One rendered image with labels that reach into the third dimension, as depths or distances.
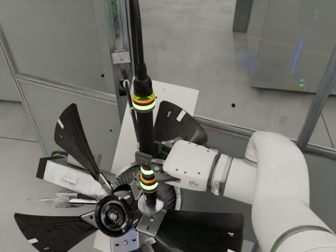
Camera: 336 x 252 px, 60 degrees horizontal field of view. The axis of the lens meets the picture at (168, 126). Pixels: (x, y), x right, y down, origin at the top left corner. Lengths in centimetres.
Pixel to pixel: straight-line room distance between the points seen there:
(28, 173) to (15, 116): 89
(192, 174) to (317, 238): 30
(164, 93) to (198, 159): 50
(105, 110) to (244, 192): 127
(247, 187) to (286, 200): 15
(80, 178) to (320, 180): 113
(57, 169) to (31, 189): 153
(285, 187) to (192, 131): 36
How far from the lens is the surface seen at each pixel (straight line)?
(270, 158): 50
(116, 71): 119
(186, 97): 106
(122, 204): 84
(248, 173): 59
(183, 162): 61
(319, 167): 157
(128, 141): 112
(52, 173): 116
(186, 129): 79
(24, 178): 277
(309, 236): 37
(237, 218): 88
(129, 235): 95
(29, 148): 302
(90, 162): 91
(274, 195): 47
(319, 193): 171
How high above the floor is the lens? 195
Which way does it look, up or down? 41 degrees down
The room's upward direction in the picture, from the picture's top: straight up
